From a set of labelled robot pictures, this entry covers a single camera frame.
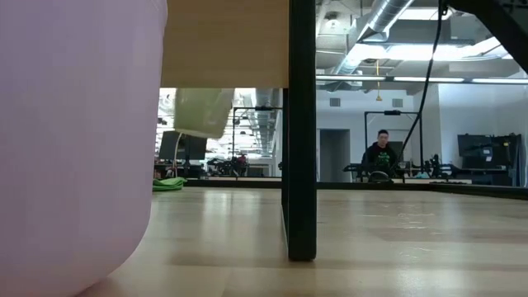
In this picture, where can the wooden shelf board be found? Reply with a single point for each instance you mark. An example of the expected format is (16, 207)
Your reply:
(224, 41)

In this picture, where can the black wall monitors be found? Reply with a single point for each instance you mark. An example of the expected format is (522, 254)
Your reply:
(486, 150)

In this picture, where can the silver ventilation duct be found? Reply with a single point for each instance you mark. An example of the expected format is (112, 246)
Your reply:
(383, 16)

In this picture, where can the person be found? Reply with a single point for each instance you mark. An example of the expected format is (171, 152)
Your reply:
(379, 156)

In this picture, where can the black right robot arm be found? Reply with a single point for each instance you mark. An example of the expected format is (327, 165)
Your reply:
(503, 24)

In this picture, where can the black gantry frame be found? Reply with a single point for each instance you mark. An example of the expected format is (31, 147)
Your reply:
(255, 108)
(392, 112)

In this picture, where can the wall vent grille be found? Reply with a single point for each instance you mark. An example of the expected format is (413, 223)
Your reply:
(335, 102)
(397, 103)

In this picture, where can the ceiling light strip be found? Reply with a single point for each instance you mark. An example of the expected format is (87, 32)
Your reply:
(429, 79)
(350, 78)
(499, 81)

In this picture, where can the folded green cloth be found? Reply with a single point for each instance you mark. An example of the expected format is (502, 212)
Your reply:
(167, 184)

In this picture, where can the small lilac plastic cup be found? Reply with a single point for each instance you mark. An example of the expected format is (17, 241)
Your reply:
(74, 144)

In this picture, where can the black metal table frame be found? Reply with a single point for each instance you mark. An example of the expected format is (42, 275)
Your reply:
(412, 186)

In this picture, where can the large cream white mug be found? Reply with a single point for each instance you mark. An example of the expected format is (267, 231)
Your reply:
(202, 111)

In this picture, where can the black shelf support frame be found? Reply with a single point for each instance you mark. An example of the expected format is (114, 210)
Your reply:
(301, 123)

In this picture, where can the black monitor on stand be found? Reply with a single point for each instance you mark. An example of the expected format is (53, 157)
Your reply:
(181, 144)

